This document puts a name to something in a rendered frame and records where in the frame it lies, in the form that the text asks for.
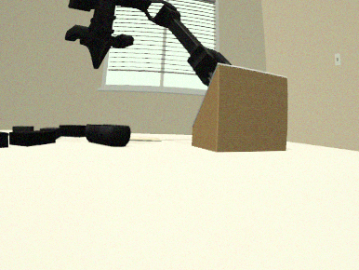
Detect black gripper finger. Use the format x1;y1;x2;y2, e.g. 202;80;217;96
97;41;116;69
83;39;102;69

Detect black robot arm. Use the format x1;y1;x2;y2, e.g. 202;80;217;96
68;0;232;87

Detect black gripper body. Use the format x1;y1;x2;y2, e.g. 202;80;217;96
65;10;134;49

